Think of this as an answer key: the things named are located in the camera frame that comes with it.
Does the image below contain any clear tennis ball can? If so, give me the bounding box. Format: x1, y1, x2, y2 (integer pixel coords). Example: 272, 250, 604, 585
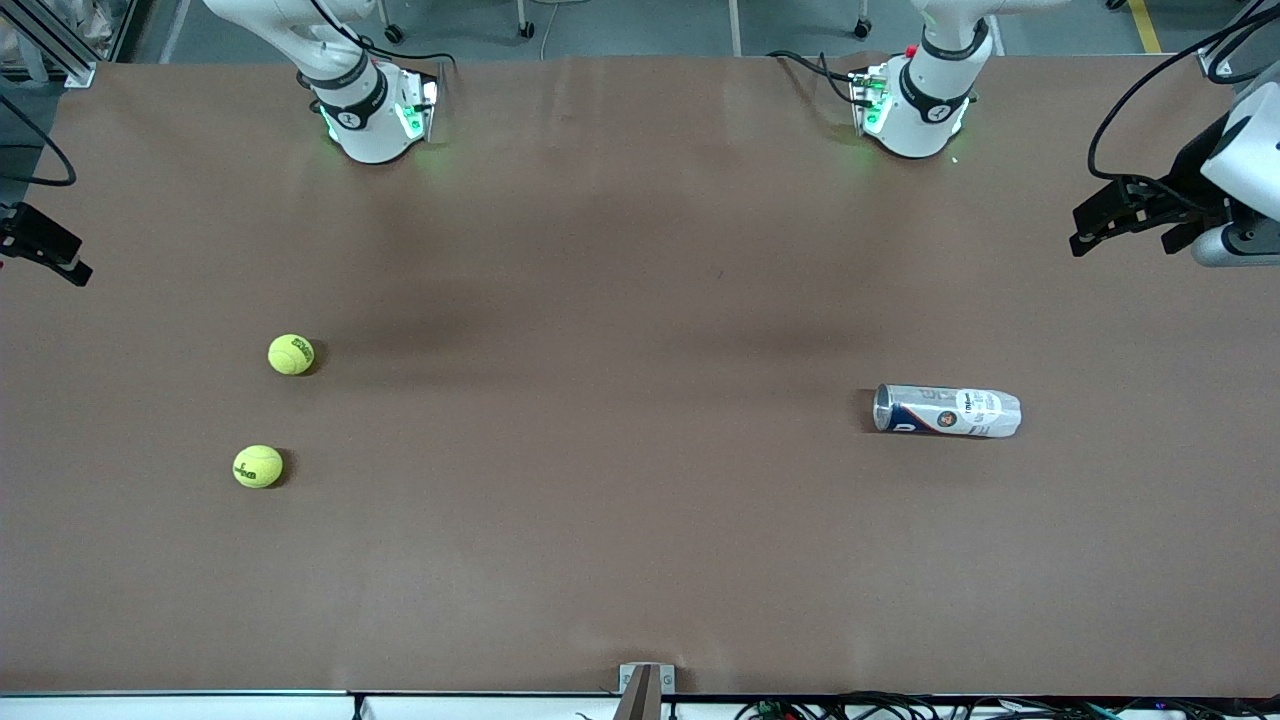
872, 383, 1023, 439

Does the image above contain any yellow tennis ball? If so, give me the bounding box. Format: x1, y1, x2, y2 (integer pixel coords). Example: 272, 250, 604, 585
267, 333, 316, 377
232, 444, 285, 490

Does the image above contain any black left arm base cable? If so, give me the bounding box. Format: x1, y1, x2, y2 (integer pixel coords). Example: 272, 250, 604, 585
767, 48, 866, 106

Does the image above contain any black arm base cable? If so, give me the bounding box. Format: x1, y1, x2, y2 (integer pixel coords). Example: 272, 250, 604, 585
767, 48, 866, 106
355, 38, 459, 73

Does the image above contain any black right arm base cable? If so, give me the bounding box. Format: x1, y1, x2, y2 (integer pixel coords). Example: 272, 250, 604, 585
355, 38, 459, 73

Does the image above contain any black cable bundle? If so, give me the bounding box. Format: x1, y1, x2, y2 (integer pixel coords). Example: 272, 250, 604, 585
735, 690, 1280, 720

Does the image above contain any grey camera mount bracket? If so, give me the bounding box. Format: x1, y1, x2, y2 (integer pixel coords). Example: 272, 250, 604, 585
618, 662, 677, 720

